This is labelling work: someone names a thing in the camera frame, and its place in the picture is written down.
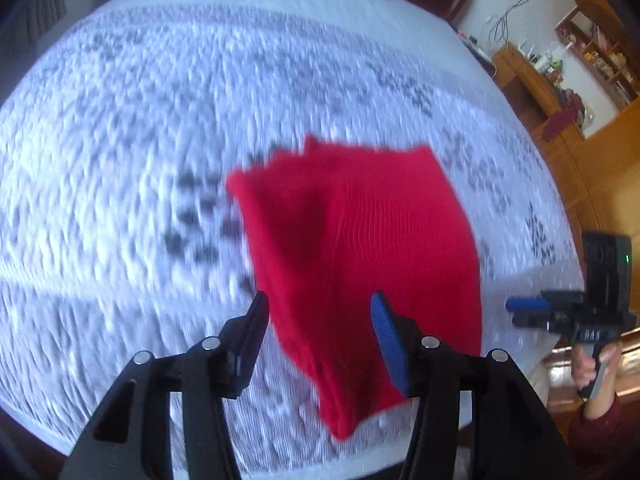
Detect wooden wall shelf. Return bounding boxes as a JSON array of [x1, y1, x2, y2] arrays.
[[555, 0, 639, 110]]

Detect white grey quilted bedspread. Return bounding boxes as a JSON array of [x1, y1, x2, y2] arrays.
[[1, 0, 582, 479]]

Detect red cloth on cabinet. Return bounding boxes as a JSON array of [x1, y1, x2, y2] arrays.
[[542, 106, 578, 142]]

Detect person's right hand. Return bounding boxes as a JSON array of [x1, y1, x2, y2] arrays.
[[572, 341, 623, 420]]

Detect white wall cables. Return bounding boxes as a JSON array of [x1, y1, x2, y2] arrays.
[[487, 0, 566, 51]]

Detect dark red sleeve right forearm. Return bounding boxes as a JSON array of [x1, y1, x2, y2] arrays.
[[567, 396, 639, 479]]

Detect wooden side cabinet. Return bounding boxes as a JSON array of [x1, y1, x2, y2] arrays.
[[492, 44, 639, 311]]

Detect red knit sweater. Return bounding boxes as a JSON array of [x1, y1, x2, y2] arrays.
[[226, 136, 482, 440]]

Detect grey pleated curtain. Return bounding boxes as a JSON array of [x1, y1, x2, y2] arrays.
[[26, 0, 66, 44]]

